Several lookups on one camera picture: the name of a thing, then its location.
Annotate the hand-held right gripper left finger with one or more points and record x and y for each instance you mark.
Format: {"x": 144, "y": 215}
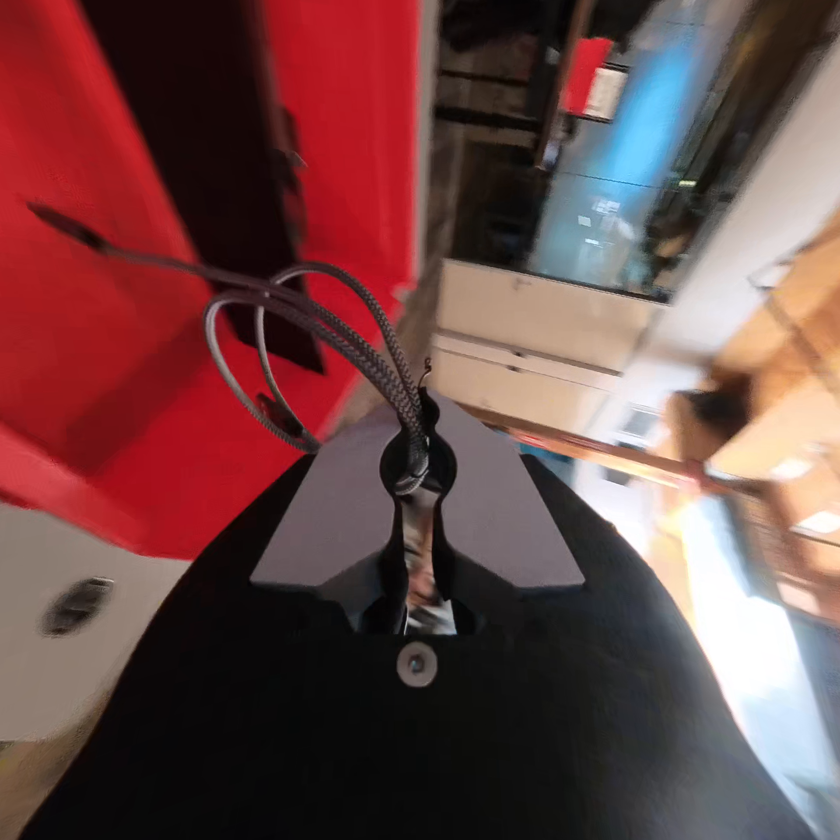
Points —
{"x": 334, "y": 512}

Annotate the white door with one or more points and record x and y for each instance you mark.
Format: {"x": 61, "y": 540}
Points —
{"x": 525, "y": 315}

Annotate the round black desk control button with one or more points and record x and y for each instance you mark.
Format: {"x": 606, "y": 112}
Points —
{"x": 75, "y": 605}

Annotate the small red plastic bin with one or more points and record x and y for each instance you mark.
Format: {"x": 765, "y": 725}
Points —
{"x": 586, "y": 72}

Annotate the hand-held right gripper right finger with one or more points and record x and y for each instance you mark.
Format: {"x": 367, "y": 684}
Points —
{"x": 505, "y": 518}

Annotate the black bin divider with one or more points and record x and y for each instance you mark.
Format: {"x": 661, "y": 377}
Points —
{"x": 216, "y": 164}

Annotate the large red plastic bin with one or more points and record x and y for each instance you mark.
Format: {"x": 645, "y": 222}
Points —
{"x": 79, "y": 361}

